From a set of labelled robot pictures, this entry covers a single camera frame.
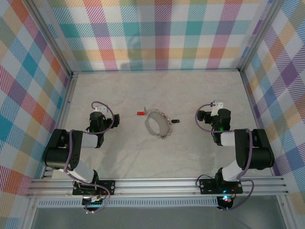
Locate slotted grey cable duct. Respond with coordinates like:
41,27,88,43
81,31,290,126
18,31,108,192
37,199,219,208

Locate aluminium frame post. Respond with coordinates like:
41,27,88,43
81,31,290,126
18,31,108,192
26,0,74,77
237,0,286,73

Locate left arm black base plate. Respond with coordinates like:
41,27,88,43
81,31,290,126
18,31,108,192
72,180,116,196

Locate aluminium mounting rail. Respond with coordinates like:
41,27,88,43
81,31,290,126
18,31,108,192
26,176,288,198

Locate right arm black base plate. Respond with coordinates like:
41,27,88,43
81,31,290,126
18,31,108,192
199,178,244,195

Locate right aluminium frame post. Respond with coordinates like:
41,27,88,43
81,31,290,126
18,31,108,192
237,0,286,73

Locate left aluminium frame post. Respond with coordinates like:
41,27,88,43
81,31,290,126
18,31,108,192
26,0,74,77

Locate left aluminium side rail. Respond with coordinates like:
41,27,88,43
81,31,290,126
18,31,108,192
22,73,80,229

